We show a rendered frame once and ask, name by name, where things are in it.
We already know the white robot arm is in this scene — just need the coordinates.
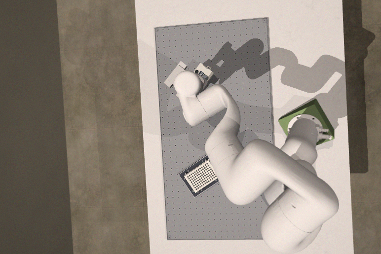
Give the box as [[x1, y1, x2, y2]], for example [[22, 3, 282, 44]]
[[164, 61, 339, 254]]

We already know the white microplate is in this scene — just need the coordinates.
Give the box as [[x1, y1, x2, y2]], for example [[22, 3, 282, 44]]
[[184, 159, 217, 193]]

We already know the white operator panel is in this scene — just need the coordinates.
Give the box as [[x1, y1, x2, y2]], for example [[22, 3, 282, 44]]
[[194, 63, 214, 82]]

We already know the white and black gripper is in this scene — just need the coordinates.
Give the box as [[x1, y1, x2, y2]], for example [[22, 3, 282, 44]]
[[197, 74, 207, 89]]

